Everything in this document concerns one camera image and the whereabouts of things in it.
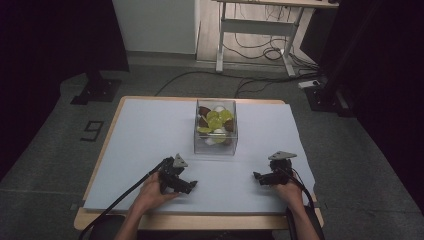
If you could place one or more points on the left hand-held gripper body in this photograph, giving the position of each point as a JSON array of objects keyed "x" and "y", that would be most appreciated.
[{"x": 170, "y": 173}]

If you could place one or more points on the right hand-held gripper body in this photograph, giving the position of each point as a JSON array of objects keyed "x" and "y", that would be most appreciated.
[{"x": 280, "y": 171}]

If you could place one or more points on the clear acrylic box case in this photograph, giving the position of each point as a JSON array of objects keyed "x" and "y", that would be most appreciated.
[{"x": 216, "y": 151}]

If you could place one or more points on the pile of coffee capsules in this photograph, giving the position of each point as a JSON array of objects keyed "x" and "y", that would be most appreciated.
[{"x": 215, "y": 124}]

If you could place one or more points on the person's right hand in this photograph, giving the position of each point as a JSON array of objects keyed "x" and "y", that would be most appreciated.
[{"x": 293, "y": 195}]

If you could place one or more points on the person's left hand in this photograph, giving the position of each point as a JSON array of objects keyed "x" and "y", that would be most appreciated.
[{"x": 150, "y": 195}]

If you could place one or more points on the wooden table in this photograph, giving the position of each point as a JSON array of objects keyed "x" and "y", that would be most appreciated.
[{"x": 200, "y": 222}]

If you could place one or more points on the light blue table sheet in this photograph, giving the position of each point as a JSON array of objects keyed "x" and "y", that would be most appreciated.
[{"x": 150, "y": 133}]

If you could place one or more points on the black stand base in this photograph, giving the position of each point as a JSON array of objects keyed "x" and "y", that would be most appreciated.
[
  {"x": 328, "y": 100},
  {"x": 98, "y": 90}
]

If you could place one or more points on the white power strip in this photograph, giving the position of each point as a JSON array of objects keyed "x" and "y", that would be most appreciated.
[{"x": 309, "y": 84}]

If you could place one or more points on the dark curtain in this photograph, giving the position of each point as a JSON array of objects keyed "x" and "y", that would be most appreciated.
[
  {"x": 390, "y": 83},
  {"x": 43, "y": 50}
]

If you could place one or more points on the white cabinet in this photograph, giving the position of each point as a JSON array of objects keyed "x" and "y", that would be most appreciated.
[{"x": 155, "y": 26}]

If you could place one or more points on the white desk frame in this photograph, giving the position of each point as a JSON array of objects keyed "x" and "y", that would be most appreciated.
[{"x": 256, "y": 27}]

